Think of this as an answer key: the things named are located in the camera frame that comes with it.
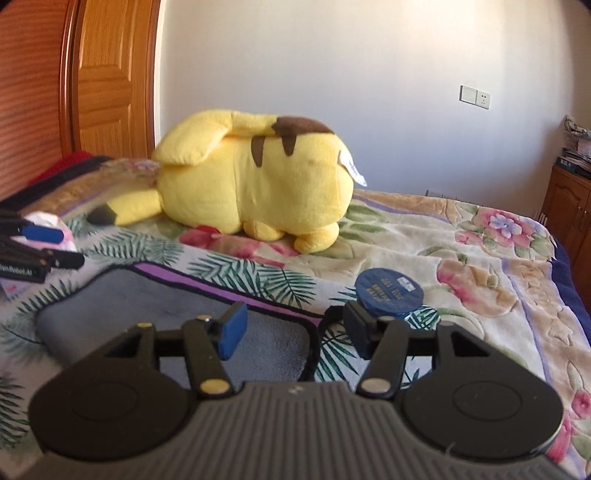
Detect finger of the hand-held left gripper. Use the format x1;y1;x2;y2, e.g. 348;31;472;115
0;209;64;244
0;244;86;284

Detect red cloth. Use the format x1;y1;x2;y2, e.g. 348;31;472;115
27;150;100;185

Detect wooden louvred panel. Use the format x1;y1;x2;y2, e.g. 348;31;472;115
0;0;77;200

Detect wooden door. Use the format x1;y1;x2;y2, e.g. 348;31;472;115
69;0;163;160

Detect wooden cabinet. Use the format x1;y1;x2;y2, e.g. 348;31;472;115
537;164;591;278

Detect blue round lid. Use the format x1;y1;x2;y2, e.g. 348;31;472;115
355;268;424;320

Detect stack of books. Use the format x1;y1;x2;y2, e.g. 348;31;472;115
556;114;591;180

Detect yellow plush toy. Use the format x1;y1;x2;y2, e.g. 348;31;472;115
88;108;369;254

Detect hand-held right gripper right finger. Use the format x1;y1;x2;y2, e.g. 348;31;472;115
344;302;508;400

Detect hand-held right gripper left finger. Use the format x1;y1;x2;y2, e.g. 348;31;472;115
87;302;249;400

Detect floral blanket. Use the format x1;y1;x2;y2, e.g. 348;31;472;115
0;156;591;480

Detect dark blue bed sheet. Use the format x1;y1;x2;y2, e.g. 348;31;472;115
551;235;591;333

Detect pink and white cloth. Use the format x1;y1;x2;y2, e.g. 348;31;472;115
22;211;76;252

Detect grey towel with purple border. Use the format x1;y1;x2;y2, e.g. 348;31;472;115
36;264;348;385

